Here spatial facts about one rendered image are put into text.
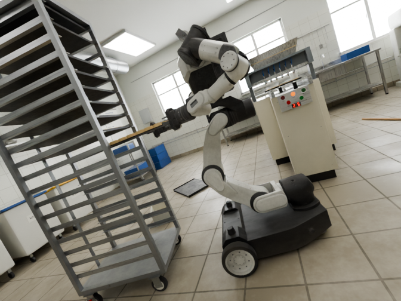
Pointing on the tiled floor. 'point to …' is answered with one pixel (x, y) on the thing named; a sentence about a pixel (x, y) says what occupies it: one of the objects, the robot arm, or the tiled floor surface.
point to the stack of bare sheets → (191, 187)
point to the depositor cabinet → (276, 144)
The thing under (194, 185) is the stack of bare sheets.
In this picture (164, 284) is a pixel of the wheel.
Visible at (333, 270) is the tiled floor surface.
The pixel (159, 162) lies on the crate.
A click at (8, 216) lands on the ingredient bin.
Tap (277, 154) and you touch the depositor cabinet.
